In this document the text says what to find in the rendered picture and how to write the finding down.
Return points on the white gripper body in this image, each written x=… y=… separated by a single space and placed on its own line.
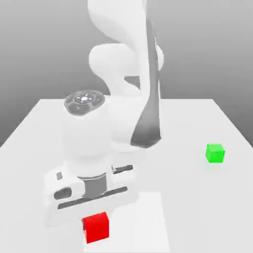
x=92 y=205

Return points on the small red cube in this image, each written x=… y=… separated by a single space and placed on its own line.
x=97 y=228

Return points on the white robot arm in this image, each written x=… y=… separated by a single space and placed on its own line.
x=118 y=65

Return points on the small green cube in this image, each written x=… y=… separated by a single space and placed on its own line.
x=215 y=153

